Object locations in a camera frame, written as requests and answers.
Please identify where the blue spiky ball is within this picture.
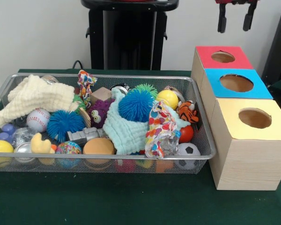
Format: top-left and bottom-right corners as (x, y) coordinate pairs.
(46, 110), (86, 143)

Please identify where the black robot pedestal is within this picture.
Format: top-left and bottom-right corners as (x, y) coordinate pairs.
(81, 0), (180, 71)

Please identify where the smooth yellow ball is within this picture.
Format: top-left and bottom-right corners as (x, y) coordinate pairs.
(155, 90), (179, 111)

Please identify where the large multicoloured patterned cloth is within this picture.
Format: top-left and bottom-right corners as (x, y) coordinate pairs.
(144, 100), (179, 159)

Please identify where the wooden box with three holes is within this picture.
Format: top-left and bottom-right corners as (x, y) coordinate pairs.
(191, 45), (281, 191)

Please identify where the cream waffle cloth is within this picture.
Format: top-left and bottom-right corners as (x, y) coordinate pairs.
(0, 74), (80, 128)

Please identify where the shallow wire mesh bin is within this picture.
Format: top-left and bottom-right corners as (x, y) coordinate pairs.
(0, 73), (216, 175)

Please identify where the black looped cable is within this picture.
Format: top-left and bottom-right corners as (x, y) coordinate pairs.
(72, 60), (85, 70)

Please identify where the small knotted multicoloured cloth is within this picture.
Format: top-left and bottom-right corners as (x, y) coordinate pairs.
(77, 69), (98, 108)

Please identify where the dark green table cloth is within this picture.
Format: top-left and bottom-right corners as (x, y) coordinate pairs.
(0, 68), (281, 225)

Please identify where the white baseball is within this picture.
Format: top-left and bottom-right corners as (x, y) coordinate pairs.
(26, 108), (51, 133)

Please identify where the blue spiky toy with eyes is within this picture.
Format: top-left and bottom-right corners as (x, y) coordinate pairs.
(118, 88), (155, 123)

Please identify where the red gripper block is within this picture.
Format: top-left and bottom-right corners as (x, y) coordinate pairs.
(214, 0), (259, 33)

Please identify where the mint green waffle cloth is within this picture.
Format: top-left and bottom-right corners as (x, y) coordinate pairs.
(102, 88), (192, 155)

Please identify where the orange foam ball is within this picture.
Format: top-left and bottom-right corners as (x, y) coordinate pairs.
(82, 137), (115, 155)

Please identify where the orange striped tiger plush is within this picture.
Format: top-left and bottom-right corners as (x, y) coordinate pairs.
(177, 100), (200, 124)

